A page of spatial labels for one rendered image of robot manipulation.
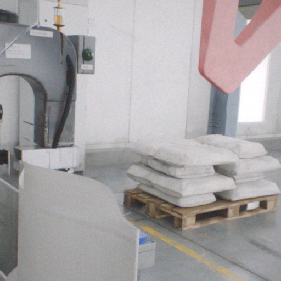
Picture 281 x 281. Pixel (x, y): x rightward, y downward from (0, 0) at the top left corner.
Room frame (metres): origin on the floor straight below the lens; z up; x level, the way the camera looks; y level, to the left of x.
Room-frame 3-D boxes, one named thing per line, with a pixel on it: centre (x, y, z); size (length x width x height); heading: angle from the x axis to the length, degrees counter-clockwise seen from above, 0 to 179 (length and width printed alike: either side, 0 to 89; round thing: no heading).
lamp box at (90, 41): (1.13, 0.17, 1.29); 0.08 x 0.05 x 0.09; 36
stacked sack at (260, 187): (4.18, -0.93, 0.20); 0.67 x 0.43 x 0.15; 126
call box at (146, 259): (1.08, 0.01, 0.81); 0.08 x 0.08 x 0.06; 36
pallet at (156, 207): (4.16, -0.56, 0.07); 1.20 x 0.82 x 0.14; 128
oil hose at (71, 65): (1.07, 0.20, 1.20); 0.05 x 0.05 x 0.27; 36
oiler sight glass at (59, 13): (1.09, 0.21, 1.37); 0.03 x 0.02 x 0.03; 36
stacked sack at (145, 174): (4.14, -0.21, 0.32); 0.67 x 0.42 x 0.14; 130
